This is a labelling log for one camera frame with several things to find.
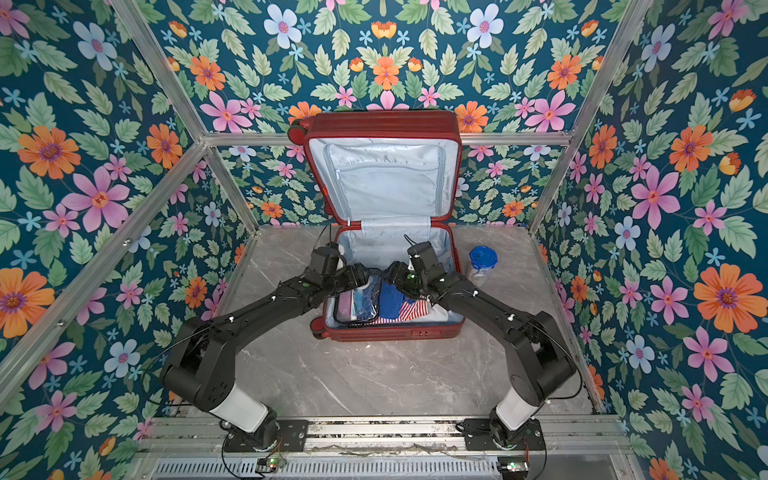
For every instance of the white slotted cable duct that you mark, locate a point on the white slotted cable duct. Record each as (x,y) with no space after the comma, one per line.
(328,468)

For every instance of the red white striped shirt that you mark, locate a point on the red white striped shirt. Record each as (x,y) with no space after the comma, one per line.
(411,310)

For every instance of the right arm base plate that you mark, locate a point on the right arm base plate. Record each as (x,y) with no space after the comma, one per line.
(485,434)

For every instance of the blue shirt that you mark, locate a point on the blue shirt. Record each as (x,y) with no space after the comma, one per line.
(391,301)

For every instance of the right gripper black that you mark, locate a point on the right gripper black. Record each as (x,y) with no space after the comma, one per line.
(397,273)

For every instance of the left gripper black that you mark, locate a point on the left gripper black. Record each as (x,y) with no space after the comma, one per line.
(352,279)

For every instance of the clear toiletry pouch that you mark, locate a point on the clear toiletry pouch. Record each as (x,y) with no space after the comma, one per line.
(362,304)

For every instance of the aluminium cage frame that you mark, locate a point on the aluminium cage frame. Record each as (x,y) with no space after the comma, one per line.
(22,359)

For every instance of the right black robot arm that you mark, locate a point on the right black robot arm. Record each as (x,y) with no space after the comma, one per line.
(538,361)

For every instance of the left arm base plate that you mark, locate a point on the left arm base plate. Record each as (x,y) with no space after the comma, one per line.
(286,435)

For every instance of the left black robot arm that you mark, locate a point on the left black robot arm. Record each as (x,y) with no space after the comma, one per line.
(201,364)

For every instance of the clear jar blue lid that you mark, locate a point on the clear jar blue lid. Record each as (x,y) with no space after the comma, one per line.
(482,261)

